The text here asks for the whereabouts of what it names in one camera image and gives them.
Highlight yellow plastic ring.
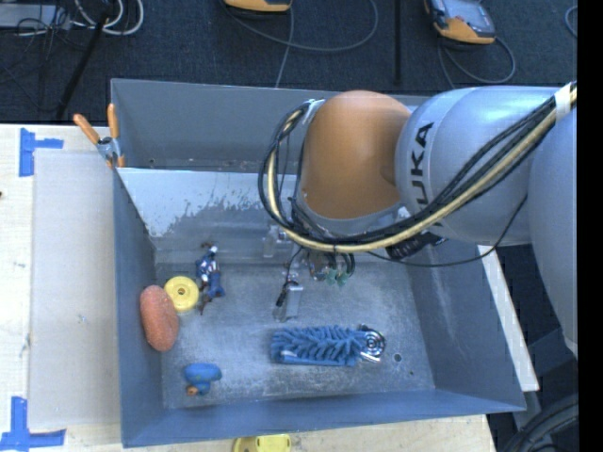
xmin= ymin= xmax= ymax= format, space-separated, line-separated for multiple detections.
xmin=163 ymin=275 xmax=201 ymax=313

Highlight black cylinder on white bracket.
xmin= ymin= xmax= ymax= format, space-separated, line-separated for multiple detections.
xmin=384 ymin=233 xmax=447 ymax=261

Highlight silver round spiral piece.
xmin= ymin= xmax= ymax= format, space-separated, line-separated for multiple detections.
xmin=357 ymin=324 xmax=388 ymax=364

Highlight blue toy bird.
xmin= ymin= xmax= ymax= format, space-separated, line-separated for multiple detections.
xmin=183 ymin=362 xmax=223 ymax=397

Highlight grey metal bin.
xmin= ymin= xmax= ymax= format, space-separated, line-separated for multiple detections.
xmin=108 ymin=77 xmax=529 ymax=449

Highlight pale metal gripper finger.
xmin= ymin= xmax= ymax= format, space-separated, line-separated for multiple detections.
xmin=261 ymin=226 xmax=289 ymax=259
xmin=271 ymin=278 xmax=305 ymax=324

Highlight blue toy action figure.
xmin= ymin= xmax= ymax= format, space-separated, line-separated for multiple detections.
xmin=194 ymin=242 xmax=227 ymax=317

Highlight blue bristly cloth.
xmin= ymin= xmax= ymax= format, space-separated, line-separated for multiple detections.
xmin=269 ymin=325 xmax=365 ymax=367

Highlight pale wood flat board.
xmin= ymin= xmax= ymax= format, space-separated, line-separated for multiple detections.
xmin=26 ymin=148 xmax=124 ymax=436

